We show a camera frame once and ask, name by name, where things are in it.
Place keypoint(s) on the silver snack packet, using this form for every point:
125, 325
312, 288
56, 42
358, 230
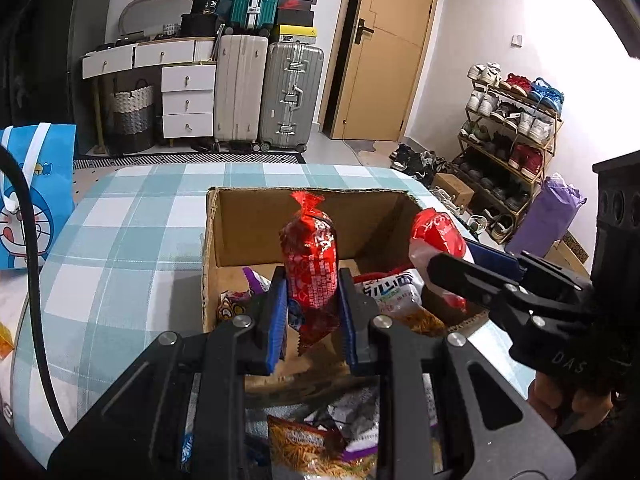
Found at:
357, 407

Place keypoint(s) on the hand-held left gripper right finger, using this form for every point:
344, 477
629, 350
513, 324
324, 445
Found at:
350, 332

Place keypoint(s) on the brown cardboard box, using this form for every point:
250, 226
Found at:
250, 230

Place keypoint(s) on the white light switch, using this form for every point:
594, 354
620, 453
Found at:
517, 40

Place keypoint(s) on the small cardboard box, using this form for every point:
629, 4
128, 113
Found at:
452, 189

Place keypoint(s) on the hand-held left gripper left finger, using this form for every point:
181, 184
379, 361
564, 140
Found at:
277, 327

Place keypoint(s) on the patterned floor rug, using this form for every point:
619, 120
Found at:
200, 158

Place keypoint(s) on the woven laundry basket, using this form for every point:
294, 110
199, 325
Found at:
131, 120

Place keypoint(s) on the white and green snack packet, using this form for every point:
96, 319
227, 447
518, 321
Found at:
395, 294

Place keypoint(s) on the yellow cartoon snack packet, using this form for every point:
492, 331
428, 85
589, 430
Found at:
232, 305

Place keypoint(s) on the red and white snack packet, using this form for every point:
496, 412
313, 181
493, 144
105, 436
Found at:
437, 232

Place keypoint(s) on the flat patterned cardboard box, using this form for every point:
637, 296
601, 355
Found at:
570, 252

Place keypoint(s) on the white suitcase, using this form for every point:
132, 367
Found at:
240, 90

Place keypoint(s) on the blue cartoon tote bag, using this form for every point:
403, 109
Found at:
47, 180

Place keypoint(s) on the grey refrigerator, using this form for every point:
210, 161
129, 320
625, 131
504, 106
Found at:
87, 20

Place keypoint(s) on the shoe rack with shoes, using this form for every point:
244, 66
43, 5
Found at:
525, 125

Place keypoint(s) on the wooden shoe rack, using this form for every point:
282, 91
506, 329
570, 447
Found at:
546, 157

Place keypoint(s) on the wooden door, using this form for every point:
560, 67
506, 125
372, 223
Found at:
400, 50

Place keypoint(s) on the purple bag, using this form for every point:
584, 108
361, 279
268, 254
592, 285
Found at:
545, 217

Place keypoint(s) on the person's right hand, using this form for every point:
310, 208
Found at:
585, 402

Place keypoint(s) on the purple and white snack packet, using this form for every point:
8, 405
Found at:
362, 447

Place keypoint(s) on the red tied-top snack packet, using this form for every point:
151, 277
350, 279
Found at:
310, 260

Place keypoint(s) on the yellow and black shoe box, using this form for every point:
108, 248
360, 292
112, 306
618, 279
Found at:
295, 33

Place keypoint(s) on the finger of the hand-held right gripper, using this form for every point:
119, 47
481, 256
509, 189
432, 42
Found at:
465, 277
495, 259

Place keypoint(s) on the silver suitcase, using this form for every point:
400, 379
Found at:
290, 95

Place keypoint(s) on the red and black shoe box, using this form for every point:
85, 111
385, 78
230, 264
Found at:
296, 3

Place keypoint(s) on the small white basket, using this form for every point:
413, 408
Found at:
171, 31

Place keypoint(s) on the white dresser desk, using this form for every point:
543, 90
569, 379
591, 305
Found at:
187, 85

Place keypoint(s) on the dark wardrobe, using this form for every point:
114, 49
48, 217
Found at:
35, 50

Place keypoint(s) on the brown noodle snack packet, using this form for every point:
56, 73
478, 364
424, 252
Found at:
305, 447

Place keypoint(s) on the black storage box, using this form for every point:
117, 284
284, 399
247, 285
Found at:
199, 25

